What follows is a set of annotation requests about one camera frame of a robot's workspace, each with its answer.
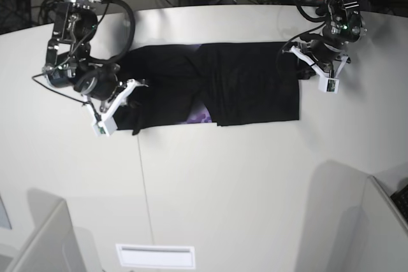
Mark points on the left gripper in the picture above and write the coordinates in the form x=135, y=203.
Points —
x=324, y=54

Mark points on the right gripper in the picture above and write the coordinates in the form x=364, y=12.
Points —
x=99, y=83

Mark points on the black T-shirt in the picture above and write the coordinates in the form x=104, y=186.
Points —
x=238, y=83

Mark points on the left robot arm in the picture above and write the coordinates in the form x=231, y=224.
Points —
x=340, y=23

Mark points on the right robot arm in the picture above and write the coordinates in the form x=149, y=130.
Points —
x=68, y=60

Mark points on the black keyboard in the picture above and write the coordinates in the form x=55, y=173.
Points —
x=400, y=200

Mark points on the grey partition panel left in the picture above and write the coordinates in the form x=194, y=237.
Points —
x=52, y=246

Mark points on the grey partition panel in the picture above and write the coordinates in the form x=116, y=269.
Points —
x=384, y=232
x=52, y=246

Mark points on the white table slot plate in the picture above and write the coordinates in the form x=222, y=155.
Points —
x=156, y=257

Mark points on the grey partition panel right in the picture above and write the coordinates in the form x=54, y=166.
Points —
x=384, y=232

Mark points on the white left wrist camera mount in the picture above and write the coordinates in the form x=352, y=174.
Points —
x=328, y=73

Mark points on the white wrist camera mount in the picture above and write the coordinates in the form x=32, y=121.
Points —
x=328, y=73
x=103, y=122

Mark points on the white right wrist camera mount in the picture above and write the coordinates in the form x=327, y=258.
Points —
x=103, y=122

